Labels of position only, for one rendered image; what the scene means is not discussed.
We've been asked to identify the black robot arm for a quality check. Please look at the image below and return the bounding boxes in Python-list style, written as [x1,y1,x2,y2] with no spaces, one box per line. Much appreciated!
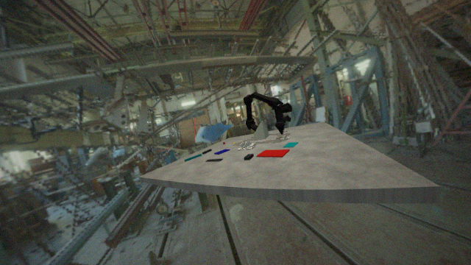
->
[244,92,292,131]

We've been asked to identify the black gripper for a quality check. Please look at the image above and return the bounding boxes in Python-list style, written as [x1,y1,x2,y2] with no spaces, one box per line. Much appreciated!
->
[275,114,286,135]

